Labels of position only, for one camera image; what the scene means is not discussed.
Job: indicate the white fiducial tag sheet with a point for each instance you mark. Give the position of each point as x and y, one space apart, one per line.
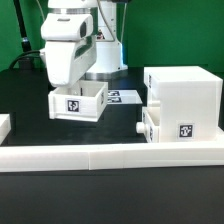
123 97

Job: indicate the white drawer cabinet box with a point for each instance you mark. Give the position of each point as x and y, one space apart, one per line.
189 101

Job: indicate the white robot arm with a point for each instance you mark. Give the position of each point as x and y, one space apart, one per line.
109 50

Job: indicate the white front drawer with tag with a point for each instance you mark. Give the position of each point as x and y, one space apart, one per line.
150 124

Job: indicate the white drawer with tag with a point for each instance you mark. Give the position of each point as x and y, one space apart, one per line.
85 101
150 124

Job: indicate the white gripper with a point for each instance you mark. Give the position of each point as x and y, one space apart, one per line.
70 49

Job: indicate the white U-shaped fence rail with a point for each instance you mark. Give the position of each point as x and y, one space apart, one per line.
107 156

